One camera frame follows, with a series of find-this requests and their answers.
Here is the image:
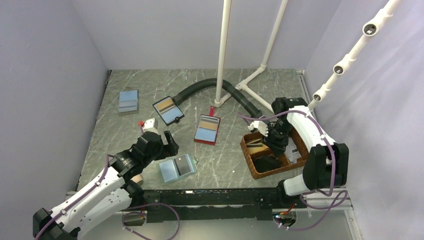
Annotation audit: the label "black vip card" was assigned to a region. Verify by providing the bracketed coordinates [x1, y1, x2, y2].
[173, 154, 196, 177]

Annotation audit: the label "white pvc pipe frame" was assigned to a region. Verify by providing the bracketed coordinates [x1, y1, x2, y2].
[214, 0, 291, 110]

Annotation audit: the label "black card in basket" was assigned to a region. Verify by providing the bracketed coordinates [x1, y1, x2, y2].
[252, 155, 281, 173]

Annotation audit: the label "green card holder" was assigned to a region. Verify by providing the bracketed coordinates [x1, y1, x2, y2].
[157, 153, 198, 185]

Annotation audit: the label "beige card holder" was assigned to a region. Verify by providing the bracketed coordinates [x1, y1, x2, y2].
[131, 174, 144, 186]

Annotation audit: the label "black card holder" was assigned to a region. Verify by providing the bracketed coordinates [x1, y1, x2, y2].
[152, 96, 185, 126]

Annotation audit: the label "grey blue card holder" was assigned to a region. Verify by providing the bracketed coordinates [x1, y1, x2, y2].
[118, 90, 139, 114]

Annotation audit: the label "gold card in basket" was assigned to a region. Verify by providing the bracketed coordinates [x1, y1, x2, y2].
[246, 138, 269, 155]

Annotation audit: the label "cards in basket right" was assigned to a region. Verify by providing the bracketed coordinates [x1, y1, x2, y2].
[285, 138, 302, 164]

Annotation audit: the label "red card holder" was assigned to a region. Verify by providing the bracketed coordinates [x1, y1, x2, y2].
[193, 105, 221, 146]

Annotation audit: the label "black corrugated hose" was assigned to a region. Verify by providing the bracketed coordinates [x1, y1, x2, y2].
[172, 78, 266, 120]

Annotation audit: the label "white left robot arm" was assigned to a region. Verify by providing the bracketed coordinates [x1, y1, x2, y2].
[32, 130, 179, 240]

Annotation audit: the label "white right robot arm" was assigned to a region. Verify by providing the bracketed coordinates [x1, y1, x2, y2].
[263, 97, 349, 208]

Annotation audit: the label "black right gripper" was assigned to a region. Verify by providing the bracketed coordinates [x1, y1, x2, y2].
[261, 118, 293, 158]

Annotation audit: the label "brown wicker basket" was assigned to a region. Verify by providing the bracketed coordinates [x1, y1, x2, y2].
[240, 129, 309, 180]

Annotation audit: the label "white pipe camera boom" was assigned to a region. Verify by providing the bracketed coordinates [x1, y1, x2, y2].
[308, 0, 402, 112]

